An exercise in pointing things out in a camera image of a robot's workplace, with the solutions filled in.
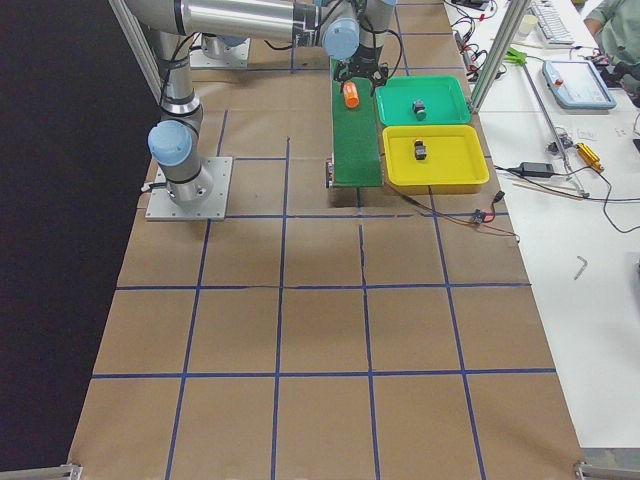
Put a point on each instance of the paper cup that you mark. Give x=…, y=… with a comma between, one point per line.
x=527, y=25

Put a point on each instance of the person in green shirt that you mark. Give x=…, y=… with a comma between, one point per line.
x=614, y=24

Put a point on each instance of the aluminium frame post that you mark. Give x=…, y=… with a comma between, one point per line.
x=134, y=34
x=502, y=41

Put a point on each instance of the long metal rod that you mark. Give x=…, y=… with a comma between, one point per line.
x=583, y=194

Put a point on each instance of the green conveyor belt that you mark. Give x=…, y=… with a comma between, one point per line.
x=355, y=160

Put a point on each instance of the aluminium left frame post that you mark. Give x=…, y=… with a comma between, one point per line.
x=134, y=34

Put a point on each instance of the white keyboard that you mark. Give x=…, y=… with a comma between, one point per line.
x=552, y=28

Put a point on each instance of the green plastic clip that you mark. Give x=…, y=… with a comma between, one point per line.
x=515, y=56

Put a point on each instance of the yellow plastic tray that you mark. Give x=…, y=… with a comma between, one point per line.
x=455, y=163

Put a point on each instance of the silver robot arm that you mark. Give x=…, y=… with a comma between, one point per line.
x=169, y=30
x=351, y=33

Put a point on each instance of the black power adapter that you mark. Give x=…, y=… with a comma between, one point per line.
x=537, y=169

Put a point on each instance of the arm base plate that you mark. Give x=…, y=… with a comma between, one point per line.
x=211, y=53
x=206, y=197

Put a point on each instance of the gold resistor block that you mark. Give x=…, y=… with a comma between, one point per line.
x=590, y=158

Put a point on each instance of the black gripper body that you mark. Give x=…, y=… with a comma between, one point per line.
x=363, y=64

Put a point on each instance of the teach pendant tablet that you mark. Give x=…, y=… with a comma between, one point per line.
x=577, y=85

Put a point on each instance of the yellow push button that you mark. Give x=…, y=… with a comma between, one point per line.
x=420, y=150

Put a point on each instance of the hex key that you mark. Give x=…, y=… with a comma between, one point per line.
x=583, y=265

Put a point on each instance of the wooden chopstick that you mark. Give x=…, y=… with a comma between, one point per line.
x=549, y=191

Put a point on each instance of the green plastic tray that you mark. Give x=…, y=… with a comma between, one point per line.
x=442, y=95

